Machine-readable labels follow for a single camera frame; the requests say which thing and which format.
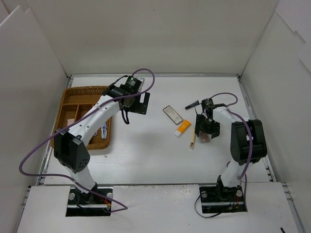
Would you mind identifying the brown eyeshadow palette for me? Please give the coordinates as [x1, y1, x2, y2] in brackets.
[199, 132, 210, 144]

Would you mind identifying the orange sunscreen tube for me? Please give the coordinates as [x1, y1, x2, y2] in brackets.
[174, 119, 191, 138]

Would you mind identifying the beige foundation tube gold cap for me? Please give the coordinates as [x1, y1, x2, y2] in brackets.
[190, 128, 196, 150]

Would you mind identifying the mint green eyebrow razor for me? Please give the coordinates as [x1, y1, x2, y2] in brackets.
[101, 126, 106, 139]

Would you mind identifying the beige rectangular compact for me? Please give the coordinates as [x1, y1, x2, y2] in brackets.
[67, 119, 74, 126]

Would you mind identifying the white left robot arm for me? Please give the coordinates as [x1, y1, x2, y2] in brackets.
[54, 76, 150, 204]

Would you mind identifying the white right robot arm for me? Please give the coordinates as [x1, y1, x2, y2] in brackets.
[194, 98, 267, 200]

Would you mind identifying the black cosmetic tube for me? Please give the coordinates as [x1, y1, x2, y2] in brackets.
[185, 100, 200, 110]

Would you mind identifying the gold-rimmed compact palette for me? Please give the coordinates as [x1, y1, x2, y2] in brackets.
[163, 105, 183, 125]

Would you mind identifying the wicker organizer basket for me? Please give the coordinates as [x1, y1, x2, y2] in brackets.
[53, 86, 112, 150]

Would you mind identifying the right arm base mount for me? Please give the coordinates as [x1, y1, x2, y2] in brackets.
[194, 186, 247, 218]

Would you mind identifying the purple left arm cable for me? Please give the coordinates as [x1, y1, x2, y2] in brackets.
[18, 68, 156, 214]

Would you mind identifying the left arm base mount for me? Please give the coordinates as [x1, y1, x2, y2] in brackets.
[66, 187, 111, 217]

